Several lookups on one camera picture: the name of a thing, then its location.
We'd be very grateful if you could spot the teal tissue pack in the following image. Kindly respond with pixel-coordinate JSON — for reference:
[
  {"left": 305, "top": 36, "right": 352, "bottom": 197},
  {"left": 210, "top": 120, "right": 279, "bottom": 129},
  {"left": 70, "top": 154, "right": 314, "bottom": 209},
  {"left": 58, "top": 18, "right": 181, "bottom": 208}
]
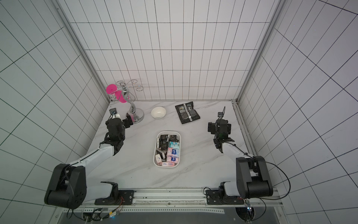
[{"left": 169, "top": 141, "right": 180, "bottom": 149}]

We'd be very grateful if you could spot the pink cup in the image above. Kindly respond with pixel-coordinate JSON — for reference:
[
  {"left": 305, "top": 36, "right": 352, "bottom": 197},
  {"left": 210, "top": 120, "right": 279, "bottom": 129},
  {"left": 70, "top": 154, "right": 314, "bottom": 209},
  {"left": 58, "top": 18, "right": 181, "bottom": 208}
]
[{"left": 106, "top": 84, "right": 127, "bottom": 103}]

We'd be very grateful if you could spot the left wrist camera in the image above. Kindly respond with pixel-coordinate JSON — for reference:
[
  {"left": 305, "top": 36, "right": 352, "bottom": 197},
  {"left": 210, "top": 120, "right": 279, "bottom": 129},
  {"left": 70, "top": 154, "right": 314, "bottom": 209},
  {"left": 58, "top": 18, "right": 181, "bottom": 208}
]
[{"left": 109, "top": 108, "right": 121, "bottom": 119}]

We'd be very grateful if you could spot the white storage box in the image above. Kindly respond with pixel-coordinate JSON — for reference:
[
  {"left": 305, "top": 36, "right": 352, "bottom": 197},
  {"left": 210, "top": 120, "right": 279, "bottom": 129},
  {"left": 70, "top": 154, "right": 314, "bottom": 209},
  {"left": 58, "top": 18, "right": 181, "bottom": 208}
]
[{"left": 153, "top": 131, "right": 181, "bottom": 169}]

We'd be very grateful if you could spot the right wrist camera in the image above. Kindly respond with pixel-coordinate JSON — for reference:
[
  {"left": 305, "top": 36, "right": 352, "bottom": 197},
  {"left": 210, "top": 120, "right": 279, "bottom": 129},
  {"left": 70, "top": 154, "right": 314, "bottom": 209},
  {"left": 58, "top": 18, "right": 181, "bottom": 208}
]
[{"left": 218, "top": 107, "right": 226, "bottom": 119}]

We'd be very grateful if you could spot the chrome cup stand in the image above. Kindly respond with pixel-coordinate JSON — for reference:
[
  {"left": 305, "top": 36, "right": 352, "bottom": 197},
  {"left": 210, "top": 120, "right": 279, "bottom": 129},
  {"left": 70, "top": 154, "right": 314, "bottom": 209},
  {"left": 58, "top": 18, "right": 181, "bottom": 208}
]
[{"left": 115, "top": 79, "right": 145, "bottom": 124}]

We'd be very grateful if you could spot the black tissue pack in box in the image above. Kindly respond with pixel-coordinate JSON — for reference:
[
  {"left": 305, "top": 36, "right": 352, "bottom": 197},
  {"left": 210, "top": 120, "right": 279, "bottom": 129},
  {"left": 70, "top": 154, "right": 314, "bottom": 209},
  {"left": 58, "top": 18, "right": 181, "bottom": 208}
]
[{"left": 160, "top": 141, "right": 169, "bottom": 152}]

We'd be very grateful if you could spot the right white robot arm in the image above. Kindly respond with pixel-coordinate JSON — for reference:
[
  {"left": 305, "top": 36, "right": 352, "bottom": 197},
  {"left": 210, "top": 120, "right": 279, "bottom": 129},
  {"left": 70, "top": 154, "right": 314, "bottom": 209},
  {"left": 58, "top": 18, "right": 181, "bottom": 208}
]
[{"left": 208, "top": 118, "right": 274, "bottom": 200}]

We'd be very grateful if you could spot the pink blue tissue pack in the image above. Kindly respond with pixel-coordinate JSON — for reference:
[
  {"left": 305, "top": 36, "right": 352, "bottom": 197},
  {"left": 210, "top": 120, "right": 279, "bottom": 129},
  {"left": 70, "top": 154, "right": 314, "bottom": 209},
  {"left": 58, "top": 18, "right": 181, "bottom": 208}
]
[{"left": 167, "top": 148, "right": 180, "bottom": 158}]

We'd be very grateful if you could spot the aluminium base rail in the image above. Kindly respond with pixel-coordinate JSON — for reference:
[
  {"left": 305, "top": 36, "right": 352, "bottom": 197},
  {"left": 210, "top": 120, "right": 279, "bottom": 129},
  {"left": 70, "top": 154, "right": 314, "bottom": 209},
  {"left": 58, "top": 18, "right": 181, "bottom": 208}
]
[{"left": 60, "top": 187, "right": 283, "bottom": 215}]

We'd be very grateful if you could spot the black Face tissue pack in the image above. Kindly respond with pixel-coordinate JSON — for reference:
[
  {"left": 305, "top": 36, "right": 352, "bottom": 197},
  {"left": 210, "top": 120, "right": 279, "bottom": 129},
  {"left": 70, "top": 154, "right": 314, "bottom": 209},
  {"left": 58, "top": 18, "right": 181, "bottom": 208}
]
[{"left": 160, "top": 134, "right": 168, "bottom": 141}]

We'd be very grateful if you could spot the black tissue multipack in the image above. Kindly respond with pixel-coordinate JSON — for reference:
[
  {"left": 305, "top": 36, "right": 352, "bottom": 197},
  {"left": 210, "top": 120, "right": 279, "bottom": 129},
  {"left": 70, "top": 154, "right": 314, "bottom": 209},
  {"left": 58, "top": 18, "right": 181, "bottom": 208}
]
[{"left": 175, "top": 101, "right": 200, "bottom": 124}]

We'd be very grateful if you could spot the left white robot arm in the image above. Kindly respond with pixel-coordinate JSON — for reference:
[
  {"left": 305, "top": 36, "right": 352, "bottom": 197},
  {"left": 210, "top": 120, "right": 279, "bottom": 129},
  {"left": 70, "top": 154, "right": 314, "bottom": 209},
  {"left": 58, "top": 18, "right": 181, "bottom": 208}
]
[{"left": 44, "top": 113, "right": 133, "bottom": 210}]

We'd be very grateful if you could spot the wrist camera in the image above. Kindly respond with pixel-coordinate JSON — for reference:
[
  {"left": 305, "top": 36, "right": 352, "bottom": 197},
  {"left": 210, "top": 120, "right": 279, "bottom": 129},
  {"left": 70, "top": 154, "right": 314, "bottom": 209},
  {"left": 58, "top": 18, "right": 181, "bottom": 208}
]
[
  {"left": 218, "top": 107, "right": 226, "bottom": 119},
  {"left": 109, "top": 108, "right": 121, "bottom": 119}
]

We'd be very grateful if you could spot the white bowl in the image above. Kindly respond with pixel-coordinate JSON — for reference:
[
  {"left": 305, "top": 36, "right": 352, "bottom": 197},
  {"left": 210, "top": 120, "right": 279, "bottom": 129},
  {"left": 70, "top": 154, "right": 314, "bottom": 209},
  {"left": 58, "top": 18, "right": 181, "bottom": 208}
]
[{"left": 151, "top": 106, "right": 167, "bottom": 119}]

